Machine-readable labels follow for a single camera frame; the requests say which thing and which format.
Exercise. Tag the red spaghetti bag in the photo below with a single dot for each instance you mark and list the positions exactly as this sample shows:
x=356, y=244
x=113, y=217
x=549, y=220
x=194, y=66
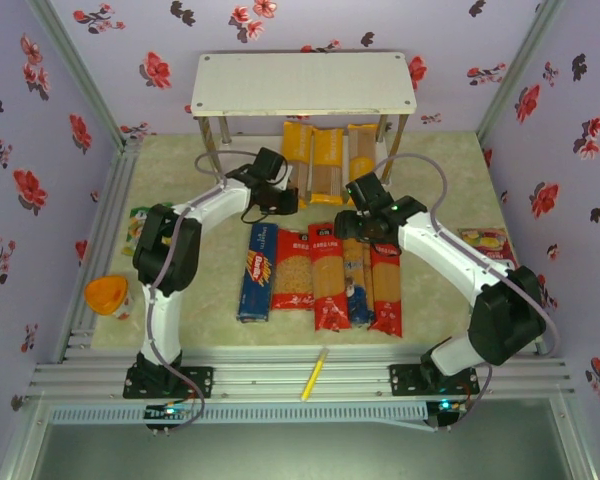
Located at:
x=330, y=285
x=386, y=290

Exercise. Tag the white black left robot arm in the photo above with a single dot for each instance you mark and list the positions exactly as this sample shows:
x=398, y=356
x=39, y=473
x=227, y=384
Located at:
x=167, y=325

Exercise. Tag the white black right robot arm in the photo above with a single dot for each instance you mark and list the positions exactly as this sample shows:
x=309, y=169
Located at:
x=445, y=250

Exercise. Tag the red fusilli pasta bag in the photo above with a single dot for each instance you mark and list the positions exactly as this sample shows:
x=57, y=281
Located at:
x=292, y=270

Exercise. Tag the white two-tier shelf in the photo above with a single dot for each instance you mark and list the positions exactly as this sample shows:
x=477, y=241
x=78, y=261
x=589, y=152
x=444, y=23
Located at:
x=300, y=82

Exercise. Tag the clear blue spaghetti bag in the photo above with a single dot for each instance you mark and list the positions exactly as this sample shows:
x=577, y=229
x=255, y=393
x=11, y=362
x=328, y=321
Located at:
x=359, y=280

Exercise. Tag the blue spaghetti box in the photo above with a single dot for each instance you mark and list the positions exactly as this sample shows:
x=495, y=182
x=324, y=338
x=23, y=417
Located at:
x=257, y=275

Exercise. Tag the red candy bag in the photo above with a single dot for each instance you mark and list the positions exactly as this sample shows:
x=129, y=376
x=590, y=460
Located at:
x=487, y=245

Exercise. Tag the green candy bag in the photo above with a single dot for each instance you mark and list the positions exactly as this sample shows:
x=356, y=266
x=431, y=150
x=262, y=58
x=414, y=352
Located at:
x=136, y=227

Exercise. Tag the yellow pencil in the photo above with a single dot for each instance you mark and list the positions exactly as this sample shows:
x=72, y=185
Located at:
x=314, y=375

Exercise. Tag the small lit circuit board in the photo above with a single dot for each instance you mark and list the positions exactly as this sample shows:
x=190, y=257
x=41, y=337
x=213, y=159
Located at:
x=447, y=407
x=167, y=412

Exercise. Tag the cup with orange lid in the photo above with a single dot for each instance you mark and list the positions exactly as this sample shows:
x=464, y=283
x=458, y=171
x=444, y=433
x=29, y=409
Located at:
x=106, y=295

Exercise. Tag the aluminium side rail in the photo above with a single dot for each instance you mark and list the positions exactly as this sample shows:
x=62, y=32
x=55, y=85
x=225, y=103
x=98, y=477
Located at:
x=115, y=190

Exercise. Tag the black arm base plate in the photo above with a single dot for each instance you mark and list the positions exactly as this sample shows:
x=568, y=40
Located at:
x=200, y=382
x=405, y=380

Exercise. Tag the aluminium mounting rail beam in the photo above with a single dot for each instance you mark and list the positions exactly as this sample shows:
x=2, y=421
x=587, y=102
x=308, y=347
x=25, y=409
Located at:
x=260, y=375

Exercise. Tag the aluminium corner post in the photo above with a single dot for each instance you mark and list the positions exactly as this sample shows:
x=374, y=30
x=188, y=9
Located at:
x=75, y=65
x=520, y=65

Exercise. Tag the aluminium outer frame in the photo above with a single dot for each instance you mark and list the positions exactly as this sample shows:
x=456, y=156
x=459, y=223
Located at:
x=17, y=450

